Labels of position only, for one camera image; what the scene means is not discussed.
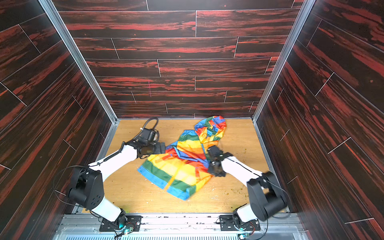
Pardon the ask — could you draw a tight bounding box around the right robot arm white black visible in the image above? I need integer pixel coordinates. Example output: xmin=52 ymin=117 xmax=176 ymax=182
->
xmin=208 ymin=146 xmax=289 ymax=226

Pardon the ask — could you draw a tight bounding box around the aluminium front rail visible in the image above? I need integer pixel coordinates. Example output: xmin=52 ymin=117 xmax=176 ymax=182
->
xmin=53 ymin=213 xmax=310 ymax=240

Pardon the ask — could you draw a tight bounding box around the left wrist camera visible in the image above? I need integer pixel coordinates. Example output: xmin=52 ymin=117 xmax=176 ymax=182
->
xmin=140 ymin=128 xmax=160 ymax=142

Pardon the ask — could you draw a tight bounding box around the aluminium corner post right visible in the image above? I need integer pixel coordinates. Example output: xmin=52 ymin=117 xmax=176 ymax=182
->
xmin=251 ymin=0 xmax=317 ymax=122

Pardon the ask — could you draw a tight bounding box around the aluminium corner post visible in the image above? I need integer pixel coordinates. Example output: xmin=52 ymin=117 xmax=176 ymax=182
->
xmin=38 ymin=0 xmax=118 ymax=123
xmin=251 ymin=0 xmax=317 ymax=122

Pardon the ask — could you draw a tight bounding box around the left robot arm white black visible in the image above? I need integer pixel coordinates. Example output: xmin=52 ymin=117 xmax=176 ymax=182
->
xmin=68 ymin=140 xmax=166 ymax=229

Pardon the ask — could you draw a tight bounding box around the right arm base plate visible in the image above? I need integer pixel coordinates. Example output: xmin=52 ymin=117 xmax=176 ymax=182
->
xmin=216 ymin=214 xmax=261 ymax=232

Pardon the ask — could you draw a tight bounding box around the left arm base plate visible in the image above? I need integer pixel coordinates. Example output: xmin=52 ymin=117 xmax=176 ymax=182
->
xmin=99 ymin=215 xmax=143 ymax=234

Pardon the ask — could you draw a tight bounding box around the aluminium corner post left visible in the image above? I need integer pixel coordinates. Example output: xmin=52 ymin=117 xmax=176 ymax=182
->
xmin=38 ymin=0 xmax=118 ymax=123

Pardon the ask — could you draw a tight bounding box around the rainbow striped kids jacket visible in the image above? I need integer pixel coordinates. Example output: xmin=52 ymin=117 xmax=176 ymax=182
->
xmin=138 ymin=116 xmax=227 ymax=201

